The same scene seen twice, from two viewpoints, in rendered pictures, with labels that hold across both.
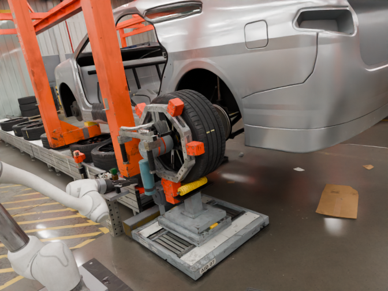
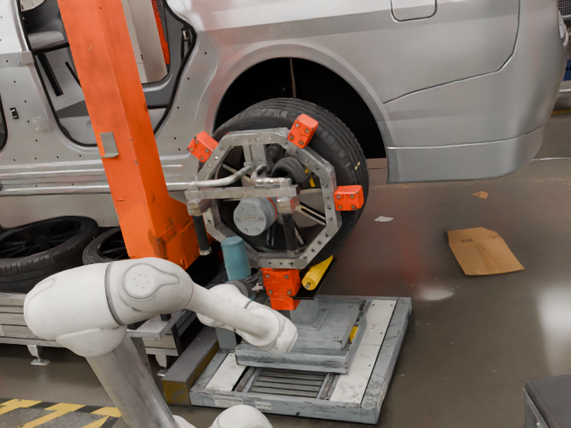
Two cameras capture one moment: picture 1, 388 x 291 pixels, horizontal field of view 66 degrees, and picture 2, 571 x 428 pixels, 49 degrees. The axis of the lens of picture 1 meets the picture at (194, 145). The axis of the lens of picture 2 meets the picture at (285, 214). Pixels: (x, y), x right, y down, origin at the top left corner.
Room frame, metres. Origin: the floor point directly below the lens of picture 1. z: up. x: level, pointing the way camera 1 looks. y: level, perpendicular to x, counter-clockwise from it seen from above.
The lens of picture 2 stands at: (0.00, 1.16, 1.65)
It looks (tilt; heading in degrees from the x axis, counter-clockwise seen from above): 21 degrees down; 333
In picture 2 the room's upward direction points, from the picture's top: 10 degrees counter-clockwise
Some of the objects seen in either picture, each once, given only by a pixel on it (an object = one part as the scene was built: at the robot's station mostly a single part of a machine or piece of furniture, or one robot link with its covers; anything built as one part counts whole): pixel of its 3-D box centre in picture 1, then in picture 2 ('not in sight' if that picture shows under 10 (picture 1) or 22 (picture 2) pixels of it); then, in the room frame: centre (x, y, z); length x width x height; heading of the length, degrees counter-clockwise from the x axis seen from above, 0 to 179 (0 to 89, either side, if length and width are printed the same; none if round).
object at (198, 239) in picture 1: (193, 220); (302, 337); (2.17, 0.09, 0.13); 0.50 x 0.36 x 0.10; 40
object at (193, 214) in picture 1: (192, 200); (302, 300); (2.14, 0.07, 0.32); 0.40 x 0.30 x 0.28; 40
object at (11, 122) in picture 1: (15, 123); not in sight; (7.84, 4.53, 0.39); 0.66 x 0.66 x 0.24
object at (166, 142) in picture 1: (156, 145); (260, 208); (1.99, 0.26, 0.85); 0.21 x 0.14 x 0.14; 130
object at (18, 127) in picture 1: (29, 127); not in sight; (6.77, 3.62, 0.39); 0.66 x 0.66 x 0.24
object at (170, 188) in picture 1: (176, 188); (286, 281); (2.06, 0.17, 0.48); 0.16 x 0.12 x 0.17; 130
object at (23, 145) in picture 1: (15, 130); not in sight; (8.02, 4.69, 0.20); 6.82 x 0.86 x 0.39; 40
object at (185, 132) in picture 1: (164, 142); (267, 200); (2.03, 0.20, 0.85); 0.54 x 0.07 x 0.54; 40
